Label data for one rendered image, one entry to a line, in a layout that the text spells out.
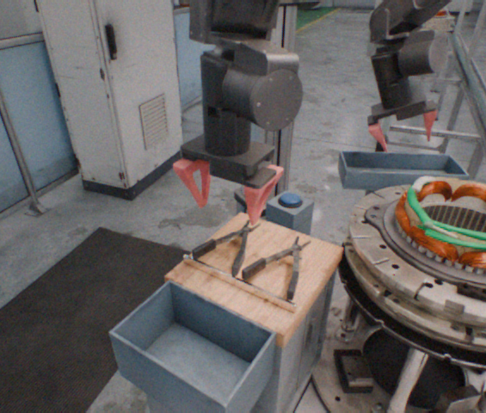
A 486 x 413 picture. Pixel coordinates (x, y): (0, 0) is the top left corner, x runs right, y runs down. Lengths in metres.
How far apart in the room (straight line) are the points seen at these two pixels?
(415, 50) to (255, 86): 0.47
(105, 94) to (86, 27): 0.37
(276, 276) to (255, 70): 0.29
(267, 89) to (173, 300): 0.33
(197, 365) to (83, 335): 1.44
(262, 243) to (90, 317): 1.51
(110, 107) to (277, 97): 2.27
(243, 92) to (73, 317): 1.79
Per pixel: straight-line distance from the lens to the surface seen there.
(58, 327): 2.04
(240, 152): 0.45
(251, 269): 0.51
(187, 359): 0.55
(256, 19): 0.43
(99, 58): 2.55
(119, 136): 2.67
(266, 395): 0.60
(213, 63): 0.42
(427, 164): 1.00
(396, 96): 0.83
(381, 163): 0.97
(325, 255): 0.59
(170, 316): 0.58
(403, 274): 0.54
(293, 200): 0.75
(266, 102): 0.36
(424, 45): 0.78
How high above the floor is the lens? 1.43
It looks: 33 degrees down
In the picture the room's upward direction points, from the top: straight up
